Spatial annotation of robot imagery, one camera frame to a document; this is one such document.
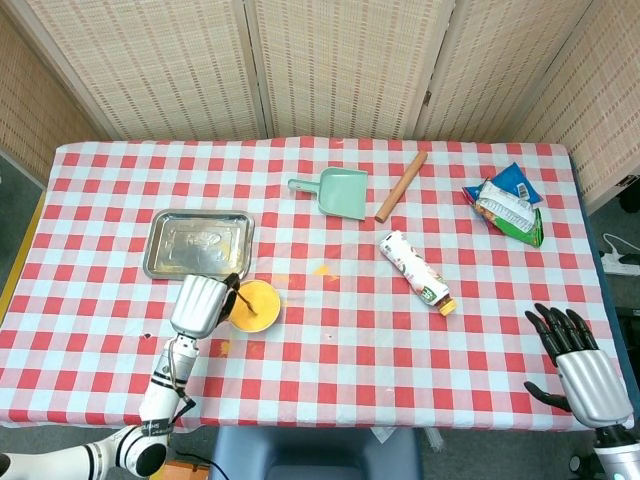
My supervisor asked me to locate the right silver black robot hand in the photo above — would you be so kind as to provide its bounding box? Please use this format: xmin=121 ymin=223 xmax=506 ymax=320
xmin=523 ymin=302 xmax=635 ymax=430

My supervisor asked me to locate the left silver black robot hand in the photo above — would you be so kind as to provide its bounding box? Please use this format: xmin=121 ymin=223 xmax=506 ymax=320
xmin=169 ymin=272 xmax=241 ymax=341

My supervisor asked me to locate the black spoon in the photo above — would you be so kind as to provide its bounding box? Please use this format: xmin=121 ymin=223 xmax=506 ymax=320
xmin=234 ymin=284 xmax=259 ymax=316

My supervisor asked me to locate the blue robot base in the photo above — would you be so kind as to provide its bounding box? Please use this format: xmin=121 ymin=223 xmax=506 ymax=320
xmin=209 ymin=425 xmax=424 ymax=480

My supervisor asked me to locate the rectangular steel tray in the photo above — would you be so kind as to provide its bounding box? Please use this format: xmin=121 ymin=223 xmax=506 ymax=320
xmin=142 ymin=208 xmax=256 ymax=284

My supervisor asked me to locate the yellow bowl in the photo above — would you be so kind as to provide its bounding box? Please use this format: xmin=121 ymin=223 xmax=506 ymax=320
xmin=228 ymin=279 xmax=283 ymax=335

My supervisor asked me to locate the white power strip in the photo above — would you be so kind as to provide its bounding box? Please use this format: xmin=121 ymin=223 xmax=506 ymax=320
xmin=601 ymin=252 xmax=640 ymax=276

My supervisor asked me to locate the red white checkered tablecloth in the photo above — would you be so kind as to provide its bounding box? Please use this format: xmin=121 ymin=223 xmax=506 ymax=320
xmin=0 ymin=135 xmax=631 ymax=434

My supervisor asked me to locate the orange box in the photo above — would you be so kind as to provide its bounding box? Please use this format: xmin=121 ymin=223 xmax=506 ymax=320
xmin=163 ymin=460 xmax=211 ymax=480

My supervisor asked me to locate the green plastic scoop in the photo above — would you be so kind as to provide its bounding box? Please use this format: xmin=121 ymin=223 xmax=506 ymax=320
xmin=287 ymin=167 xmax=369 ymax=222

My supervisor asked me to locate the black equipment with label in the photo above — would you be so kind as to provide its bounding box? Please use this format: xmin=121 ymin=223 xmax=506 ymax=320
xmin=618 ymin=174 xmax=640 ymax=211

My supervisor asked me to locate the green white snack bag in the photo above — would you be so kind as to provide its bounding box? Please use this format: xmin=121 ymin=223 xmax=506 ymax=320
xmin=474 ymin=179 xmax=544 ymax=249

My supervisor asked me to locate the white bottle with orange cap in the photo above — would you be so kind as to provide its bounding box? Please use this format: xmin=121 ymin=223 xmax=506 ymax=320
xmin=378 ymin=229 xmax=457 ymax=316

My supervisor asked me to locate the blue snack bag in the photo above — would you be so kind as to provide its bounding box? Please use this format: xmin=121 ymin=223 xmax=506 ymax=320
xmin=461 ymin=162 xmax=545 ymax=221

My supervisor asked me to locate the wooden rolling pin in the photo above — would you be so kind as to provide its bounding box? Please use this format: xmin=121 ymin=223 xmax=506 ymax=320
xmin=374 ymin=150 xmax=429 ymax=223

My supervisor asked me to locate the woven folding screen panel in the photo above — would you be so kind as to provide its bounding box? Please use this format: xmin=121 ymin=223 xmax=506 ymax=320
xmin=4 ymin=0 xmax=269 ymax=142
xmin=243 ymin=0 xmax=456 ymax=141
xmin=512 ymin=0 xmax=640 ymax=216
xmin=413 ymin=0 xmax=609 ymax=144
xmin=0 ymin=9 xmax=109 ymax=186

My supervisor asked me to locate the white power cable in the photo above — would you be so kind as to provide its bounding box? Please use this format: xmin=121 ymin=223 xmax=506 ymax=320
xmin=602 ymin=232 xmax=631 ymax=256

